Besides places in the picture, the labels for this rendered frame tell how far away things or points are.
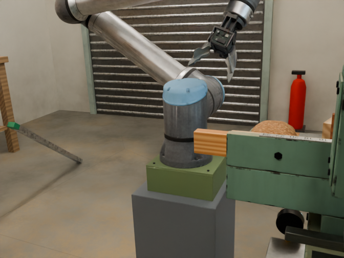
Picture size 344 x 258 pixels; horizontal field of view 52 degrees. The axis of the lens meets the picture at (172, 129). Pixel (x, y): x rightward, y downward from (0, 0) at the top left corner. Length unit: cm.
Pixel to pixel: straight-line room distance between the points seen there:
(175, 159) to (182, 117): 14
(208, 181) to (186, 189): 8
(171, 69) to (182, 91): 24
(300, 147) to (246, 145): 8
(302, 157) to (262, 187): 8
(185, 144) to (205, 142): 56
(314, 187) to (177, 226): 73
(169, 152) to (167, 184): 11
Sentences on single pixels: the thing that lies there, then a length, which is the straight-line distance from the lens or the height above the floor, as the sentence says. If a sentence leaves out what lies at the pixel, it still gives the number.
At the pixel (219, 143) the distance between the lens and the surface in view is 61.
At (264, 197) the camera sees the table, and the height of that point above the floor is 85.
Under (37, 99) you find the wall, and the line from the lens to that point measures 458.
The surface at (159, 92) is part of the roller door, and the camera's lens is 400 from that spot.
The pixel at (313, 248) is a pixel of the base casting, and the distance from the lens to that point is 59.
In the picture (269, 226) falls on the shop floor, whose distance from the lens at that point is 210.
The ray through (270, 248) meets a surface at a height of 62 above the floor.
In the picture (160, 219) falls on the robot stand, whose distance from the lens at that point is 124.
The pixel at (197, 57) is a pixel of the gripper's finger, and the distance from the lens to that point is 122.
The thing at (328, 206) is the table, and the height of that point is 86.
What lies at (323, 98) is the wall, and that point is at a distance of 369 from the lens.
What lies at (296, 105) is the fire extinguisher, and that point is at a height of 29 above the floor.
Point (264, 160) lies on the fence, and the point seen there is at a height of 92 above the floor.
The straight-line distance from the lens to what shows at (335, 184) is 37.
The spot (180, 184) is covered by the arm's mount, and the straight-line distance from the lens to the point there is 120.
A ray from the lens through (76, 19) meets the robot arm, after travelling 140.
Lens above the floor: 113
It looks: 18 degrees down
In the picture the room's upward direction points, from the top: 2 degrees counter-clockwise
